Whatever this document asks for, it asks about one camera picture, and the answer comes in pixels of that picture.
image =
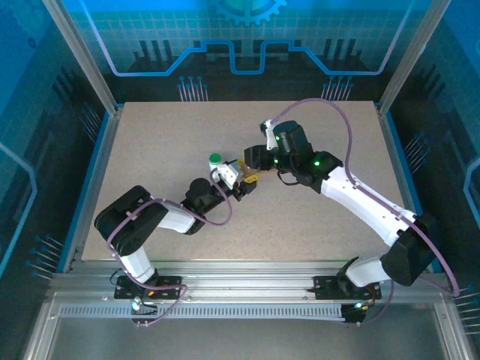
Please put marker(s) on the blue printed side panel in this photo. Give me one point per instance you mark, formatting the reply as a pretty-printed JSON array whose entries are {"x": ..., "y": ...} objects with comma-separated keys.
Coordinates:
[
  {"x": 461, "y": 112},
  {"x": 22, "y": 112}
]

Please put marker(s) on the grey metal shelf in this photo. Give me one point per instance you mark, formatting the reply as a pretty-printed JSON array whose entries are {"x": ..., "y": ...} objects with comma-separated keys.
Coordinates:
[{"x": 240, "y": 341}]

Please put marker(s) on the aluminium frame post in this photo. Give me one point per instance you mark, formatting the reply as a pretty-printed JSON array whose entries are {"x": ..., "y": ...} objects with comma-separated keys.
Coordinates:
[
  {"x": 408, "y": 60},
  {"x": 88, "y": 60}
]

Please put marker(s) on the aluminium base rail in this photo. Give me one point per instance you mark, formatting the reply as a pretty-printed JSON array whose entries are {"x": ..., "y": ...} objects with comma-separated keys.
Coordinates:
[{"x": 243, "y": 275}]

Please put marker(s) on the aluminium side rail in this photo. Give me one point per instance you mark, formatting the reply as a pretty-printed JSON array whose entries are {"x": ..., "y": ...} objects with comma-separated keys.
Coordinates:
[
  {"x": 393, "y": 157},
  {"x": 106, "y": 157}
]

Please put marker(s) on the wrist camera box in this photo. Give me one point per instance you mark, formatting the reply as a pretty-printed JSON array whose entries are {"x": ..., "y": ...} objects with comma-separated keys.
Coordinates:
[
  {"x": 233, "y": 168},
  {"x": 269, "y": 137}
]

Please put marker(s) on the blue printed back panel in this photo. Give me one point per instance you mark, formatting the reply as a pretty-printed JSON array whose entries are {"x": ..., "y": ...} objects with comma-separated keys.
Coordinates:
[{"x": 168, "y": 22}]

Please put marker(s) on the small lit circuit board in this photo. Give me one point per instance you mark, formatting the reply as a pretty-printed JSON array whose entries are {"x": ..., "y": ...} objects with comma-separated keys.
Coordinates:
[
  {"x": 137, "y": 303},
  {"x": 358, "y": 307}
]

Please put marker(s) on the white bottle green cap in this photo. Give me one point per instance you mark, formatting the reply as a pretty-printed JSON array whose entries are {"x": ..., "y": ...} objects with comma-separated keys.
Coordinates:
[{"x": 215, "y": 158}]

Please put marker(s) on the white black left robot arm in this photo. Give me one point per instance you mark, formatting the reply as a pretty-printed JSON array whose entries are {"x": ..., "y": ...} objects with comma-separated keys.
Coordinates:
[{"x": 127, "y": 221}]

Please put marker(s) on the blue table edge strip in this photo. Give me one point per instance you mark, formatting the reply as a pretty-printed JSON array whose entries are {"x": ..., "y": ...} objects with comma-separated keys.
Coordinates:
[
  {"x": 405, "y": 157},
  {"x": 96, "y": 157}
]

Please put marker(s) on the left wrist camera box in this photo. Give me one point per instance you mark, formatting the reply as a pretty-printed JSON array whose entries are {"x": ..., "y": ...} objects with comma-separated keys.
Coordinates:
[{"x": 233, "y": 168}]

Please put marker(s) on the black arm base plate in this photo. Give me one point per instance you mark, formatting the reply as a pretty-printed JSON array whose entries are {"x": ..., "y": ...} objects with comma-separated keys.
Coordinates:
[
  {"x": 168, "y": 282},
  {"x": 326, "y": 287}
]

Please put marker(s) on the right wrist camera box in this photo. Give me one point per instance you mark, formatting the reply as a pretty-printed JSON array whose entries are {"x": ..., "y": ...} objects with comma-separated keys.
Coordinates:
[{"x": 269, "y": 137}]

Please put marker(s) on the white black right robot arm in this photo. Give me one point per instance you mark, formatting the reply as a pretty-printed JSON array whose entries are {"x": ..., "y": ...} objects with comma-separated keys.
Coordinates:
[{"x": 360, "y": 198}]

